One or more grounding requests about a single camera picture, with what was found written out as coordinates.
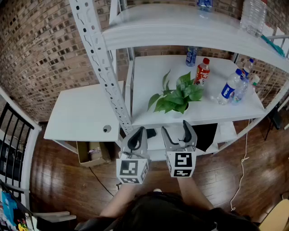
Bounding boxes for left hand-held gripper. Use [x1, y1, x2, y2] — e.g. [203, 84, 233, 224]
[116, 126, 151, 185]

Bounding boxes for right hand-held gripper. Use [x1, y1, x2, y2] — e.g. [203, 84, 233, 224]
[160, 120, 198, 178]

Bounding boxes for green potted plant white pot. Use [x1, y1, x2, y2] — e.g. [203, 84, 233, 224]
[147, 69, 205, 118]

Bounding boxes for person's right forearm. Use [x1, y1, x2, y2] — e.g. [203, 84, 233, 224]
[177, 176, 214, 211]

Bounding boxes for person's left forearm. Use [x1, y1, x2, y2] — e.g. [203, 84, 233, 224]
[98, 182, 137, 219]

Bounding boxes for black cloth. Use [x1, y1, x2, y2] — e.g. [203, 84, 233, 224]
[191, 123, 219, 152]

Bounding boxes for open cardboard box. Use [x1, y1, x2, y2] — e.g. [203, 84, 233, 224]
[76, 141, 112, 168]

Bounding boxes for white side table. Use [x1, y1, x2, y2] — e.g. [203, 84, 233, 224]
[43, 80, 125, 154]

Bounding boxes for blue cap cola bottle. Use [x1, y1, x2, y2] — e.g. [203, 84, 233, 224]
[217, 68, 243, 106]

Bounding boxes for red label drink bottle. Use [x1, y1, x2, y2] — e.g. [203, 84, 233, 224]
[193, 57, 211, 87]

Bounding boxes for clear plastic water bottle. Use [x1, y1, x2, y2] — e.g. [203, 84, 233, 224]
[231, 76, 250, 106]

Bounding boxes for person's dark clothing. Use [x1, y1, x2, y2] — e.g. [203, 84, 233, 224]
[74, 191, 261, 231]

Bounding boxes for blue label bottle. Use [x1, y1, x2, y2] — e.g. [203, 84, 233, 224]
[196, 0, 214, 12]
[185, 46, 198, 67]

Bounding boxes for black chair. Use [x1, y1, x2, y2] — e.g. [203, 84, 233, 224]
[263, 105, 283, 141]

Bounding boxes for blue cap clear bottle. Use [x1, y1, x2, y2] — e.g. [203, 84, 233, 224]
[242, 58, 255, 80]

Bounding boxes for white metal shelf rack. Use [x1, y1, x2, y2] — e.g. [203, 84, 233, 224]
[68, 0, 289, 161]

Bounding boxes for white wooden planks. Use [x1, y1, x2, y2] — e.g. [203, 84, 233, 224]
[31, 210, 78, 223]

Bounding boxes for black metal railing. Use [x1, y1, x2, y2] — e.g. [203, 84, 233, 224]
[0, 102, 35, 195]

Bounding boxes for wooden chair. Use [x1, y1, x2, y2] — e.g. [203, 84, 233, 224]
[259, 198, 289, 231]

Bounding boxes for teal cloth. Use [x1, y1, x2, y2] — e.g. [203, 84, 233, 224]
[260, 34, 286, 57]

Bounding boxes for large clear water bottle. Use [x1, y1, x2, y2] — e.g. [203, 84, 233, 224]
[239, 0, 268, 38]

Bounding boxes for colourful yellow toy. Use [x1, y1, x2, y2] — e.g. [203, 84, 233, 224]
[16, 217, 29, 231]

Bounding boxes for blue box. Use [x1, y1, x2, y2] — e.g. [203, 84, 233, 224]
[0, 191, 18, 226]

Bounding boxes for black floor cable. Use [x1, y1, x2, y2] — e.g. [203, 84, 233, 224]
[88, 166, 115, 197]

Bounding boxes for white rope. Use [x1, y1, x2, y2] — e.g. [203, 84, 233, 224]
[230, 118, 252, 212]

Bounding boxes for white railing frame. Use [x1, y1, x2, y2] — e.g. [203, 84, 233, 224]
[0, 86, 42, 212]

